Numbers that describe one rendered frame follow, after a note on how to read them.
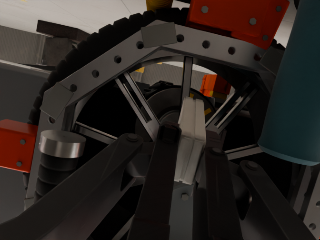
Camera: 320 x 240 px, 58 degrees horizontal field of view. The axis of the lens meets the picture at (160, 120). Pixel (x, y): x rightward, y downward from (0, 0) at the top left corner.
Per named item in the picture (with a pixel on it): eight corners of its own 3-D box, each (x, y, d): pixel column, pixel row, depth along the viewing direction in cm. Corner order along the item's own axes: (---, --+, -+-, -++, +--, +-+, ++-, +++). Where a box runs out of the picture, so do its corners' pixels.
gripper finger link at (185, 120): (180, 183, 17) (167, 180, 17) (185, 132, 23) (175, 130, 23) (193, 138, 15) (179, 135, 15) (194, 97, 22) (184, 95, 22)
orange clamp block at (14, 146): (51, 128, 57) (5, 118, 57) (35, 136, 49) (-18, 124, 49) (45, 161, 58) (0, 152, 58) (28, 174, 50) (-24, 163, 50)
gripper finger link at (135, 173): (168, 187, 15) (112, 174, 15) (175, 143, 19) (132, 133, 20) (175, 163, 14) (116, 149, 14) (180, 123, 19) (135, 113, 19)
